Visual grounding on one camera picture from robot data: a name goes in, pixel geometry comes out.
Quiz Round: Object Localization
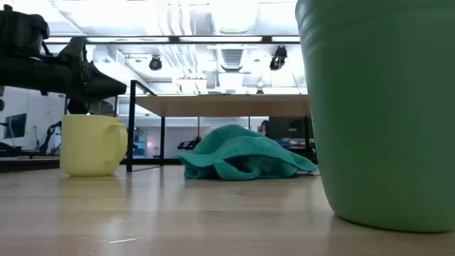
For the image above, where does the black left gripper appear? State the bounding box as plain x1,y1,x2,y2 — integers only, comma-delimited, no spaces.
45,56,128,115

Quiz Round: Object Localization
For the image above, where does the yellow mug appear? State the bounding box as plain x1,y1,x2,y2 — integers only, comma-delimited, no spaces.
59,114,129,178

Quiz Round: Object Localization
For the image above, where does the blue background cabinet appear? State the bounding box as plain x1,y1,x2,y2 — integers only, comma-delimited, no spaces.
134,127,149,157

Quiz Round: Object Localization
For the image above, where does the black ceiling spotlight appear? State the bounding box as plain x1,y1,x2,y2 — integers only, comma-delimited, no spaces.
148,55,164,72
269,45,289,71

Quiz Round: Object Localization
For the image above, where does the black background monitor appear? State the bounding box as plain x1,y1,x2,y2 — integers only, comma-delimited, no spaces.
2,112,28,139

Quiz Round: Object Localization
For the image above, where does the ceiling air vent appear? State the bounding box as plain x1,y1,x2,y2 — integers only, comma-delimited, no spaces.
220,48,245,72

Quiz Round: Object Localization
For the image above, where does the teal microfibre cloth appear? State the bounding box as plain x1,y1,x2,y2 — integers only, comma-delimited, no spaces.
174,124,317,181

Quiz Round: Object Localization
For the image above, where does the black background screen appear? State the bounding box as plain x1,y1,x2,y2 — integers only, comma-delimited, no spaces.
268,116,314,140

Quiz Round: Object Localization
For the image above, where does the green plastic cup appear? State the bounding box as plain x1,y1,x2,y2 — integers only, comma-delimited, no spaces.
294,0,455,234

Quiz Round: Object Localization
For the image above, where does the black aluminium rig frame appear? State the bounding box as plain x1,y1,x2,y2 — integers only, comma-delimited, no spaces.
0,156,182,174

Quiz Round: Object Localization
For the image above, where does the black overhead frame bar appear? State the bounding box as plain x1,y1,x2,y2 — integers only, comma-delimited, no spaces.
44,34,301,45

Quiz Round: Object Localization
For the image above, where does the wooden shelf with black frame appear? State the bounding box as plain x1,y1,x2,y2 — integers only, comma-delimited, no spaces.
126,80,316,173

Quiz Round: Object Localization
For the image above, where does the silver ceiling duct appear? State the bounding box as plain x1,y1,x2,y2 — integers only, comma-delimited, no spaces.
211,0,259,35

